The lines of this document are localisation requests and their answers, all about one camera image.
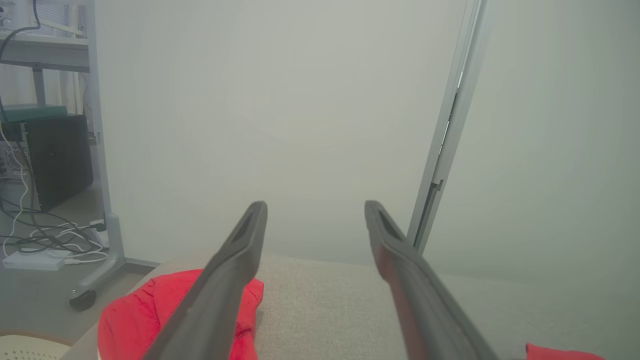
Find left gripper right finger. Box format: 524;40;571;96
364;200;501;360

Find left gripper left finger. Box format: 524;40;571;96
142;201;269;360

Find red shorts white stripe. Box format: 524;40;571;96
97;268;265;360

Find red white basketball jersey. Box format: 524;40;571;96
525;343;607;360

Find grey fabric sofa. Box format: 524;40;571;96
60;250;640;360

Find white flat adapter box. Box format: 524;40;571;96
2;249;73;272

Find cream perforated laundry basket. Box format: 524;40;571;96
0;334;73;360

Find black computer tower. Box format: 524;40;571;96
2;114;95;212

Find green flat box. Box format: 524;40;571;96
0;104;68;123

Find grey desk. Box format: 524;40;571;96
0;30;91;106

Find white window blind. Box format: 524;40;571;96
0;0;87;38

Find white floor cable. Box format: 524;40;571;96
0;125;109;265

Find black floor cables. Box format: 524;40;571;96
0;190;106;253

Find grey partition joint post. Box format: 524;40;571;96
406;0;496;253

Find black hanging cable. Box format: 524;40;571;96
0;0;42;61

